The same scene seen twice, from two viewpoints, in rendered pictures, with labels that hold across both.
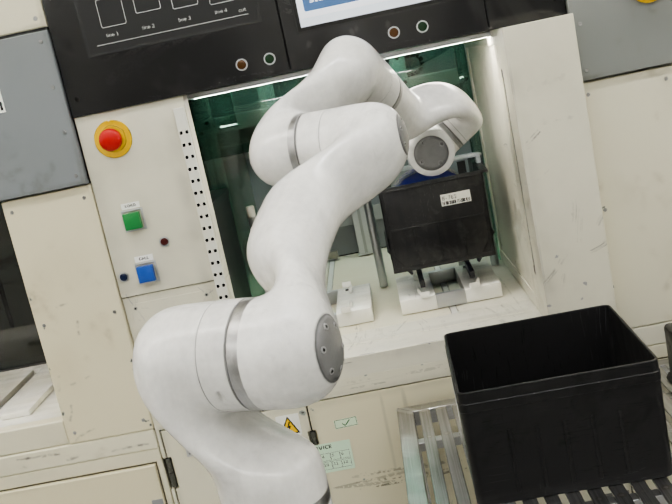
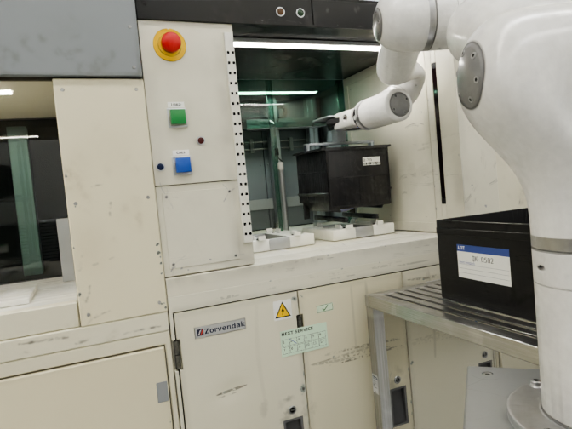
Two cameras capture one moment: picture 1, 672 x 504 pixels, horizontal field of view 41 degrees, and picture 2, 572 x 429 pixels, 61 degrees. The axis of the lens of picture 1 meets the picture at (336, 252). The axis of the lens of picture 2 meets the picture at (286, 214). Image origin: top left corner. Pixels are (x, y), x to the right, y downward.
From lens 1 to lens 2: 96 cm
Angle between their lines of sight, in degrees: 28
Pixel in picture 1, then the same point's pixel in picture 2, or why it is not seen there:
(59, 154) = (121, 44)
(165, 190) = (207, 97)
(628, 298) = not seen: hidden behind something
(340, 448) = (319, 329)
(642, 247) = (503, 191)
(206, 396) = not seen: outside the picture
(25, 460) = (28, 345)
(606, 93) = not seen: hidden behind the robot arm
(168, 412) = (559, 98)
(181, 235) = (215, 137)
